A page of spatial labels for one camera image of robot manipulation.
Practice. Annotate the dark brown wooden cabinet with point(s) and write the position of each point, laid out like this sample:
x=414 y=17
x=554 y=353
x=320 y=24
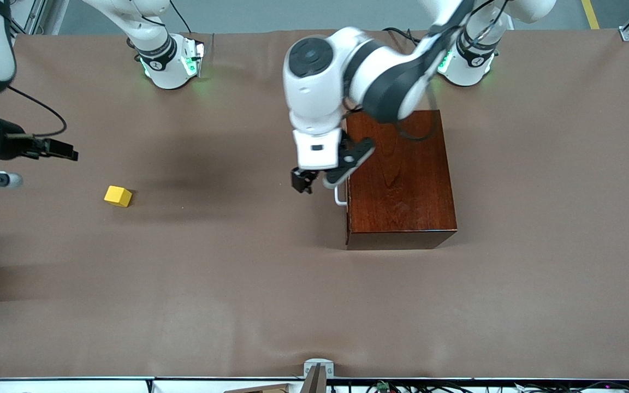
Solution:
x=402 y=191

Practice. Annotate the yellow block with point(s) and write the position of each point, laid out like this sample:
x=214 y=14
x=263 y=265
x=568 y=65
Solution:
x=117 y=195

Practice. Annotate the white table edge rail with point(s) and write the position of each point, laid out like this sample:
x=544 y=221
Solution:
x=74 y=386

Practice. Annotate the grey metal camera bracket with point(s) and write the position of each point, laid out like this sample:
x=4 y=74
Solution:
x=318 y=371

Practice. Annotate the brown table cloth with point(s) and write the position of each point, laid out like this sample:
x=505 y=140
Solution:
x=183 y=273

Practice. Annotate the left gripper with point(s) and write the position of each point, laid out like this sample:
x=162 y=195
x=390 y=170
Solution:
x=302 y=179

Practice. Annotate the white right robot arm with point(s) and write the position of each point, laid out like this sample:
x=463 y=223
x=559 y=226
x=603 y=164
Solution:
x=167 y=68

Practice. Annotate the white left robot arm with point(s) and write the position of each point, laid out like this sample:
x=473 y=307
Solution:
x=320 y=87

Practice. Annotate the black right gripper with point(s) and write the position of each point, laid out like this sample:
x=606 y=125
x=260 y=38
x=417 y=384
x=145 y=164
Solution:
x=13 y=146

